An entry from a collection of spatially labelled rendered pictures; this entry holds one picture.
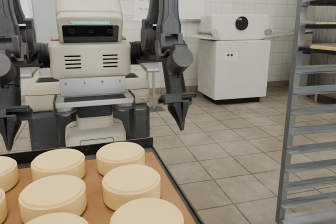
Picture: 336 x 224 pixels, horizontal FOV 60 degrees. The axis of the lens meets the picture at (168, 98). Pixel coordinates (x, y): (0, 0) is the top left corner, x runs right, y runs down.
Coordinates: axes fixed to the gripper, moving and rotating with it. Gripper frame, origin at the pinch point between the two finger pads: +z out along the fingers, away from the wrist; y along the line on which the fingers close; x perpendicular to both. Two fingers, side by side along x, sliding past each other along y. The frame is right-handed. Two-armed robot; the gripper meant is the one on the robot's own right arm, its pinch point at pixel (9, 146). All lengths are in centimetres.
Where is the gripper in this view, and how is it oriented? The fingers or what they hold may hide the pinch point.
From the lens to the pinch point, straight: 79.6
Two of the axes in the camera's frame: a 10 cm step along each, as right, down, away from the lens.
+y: 9.5, -0.6, 2.9
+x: -2.7, 2.2, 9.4
